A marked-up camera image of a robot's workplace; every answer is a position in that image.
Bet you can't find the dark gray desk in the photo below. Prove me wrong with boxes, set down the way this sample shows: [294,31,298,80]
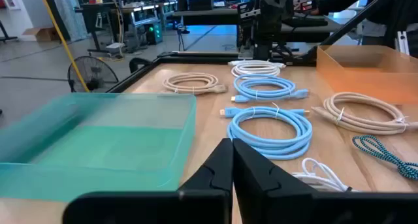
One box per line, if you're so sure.
[172,7,347,44]

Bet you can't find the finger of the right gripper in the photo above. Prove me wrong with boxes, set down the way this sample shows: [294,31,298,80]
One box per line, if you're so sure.
[262,0,278,31]
[277,0,293,31]

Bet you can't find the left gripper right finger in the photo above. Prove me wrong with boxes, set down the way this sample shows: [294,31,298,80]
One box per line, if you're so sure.
[233,138,317,194]

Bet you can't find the teal black braided cable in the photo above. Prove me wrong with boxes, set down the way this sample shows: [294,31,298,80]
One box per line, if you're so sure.
[351,135,418,181]

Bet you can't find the yellow hanging cable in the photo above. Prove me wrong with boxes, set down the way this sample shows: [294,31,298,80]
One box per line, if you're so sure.
[37,0,91,93]

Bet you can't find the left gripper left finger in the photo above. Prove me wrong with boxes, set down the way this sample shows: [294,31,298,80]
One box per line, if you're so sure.
[178,138,234,193]

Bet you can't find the black floor fan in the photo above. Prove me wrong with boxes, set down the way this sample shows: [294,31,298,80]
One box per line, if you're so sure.
[67,56,120,93]

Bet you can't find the thin white cable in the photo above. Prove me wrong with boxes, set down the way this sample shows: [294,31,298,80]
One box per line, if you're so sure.
[291,157,360,193]

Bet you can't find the black aluminium table frame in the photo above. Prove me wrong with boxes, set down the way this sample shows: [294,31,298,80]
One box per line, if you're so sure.
[106,0,398,94]

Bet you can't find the white floor box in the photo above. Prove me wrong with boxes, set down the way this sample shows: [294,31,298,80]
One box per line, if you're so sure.
[104,42,125,57]

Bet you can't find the orange translucent plastic bin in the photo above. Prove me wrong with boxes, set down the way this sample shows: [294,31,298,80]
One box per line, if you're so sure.
[315,44,418,104]

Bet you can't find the teal translucent plastic bin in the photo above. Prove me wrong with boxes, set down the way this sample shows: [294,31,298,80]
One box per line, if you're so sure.
[0,92,197,202]

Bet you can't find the black workbench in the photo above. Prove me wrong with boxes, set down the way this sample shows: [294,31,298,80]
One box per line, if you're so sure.
[74,0,179,57]

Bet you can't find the light blue cable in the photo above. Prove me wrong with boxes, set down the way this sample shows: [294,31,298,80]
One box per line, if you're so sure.
[219,105,314,161]
[231,74,310,104]

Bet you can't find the computer tower green light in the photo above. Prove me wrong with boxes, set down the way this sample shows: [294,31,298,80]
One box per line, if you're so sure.
[146,21,163,45]

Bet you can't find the beige cable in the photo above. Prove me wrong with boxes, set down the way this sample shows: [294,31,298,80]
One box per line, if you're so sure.
[162,72,229,96]
[312,91,418,136]

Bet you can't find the cardboard box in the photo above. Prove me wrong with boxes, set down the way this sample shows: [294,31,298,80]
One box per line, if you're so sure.
[22,25,57,42]

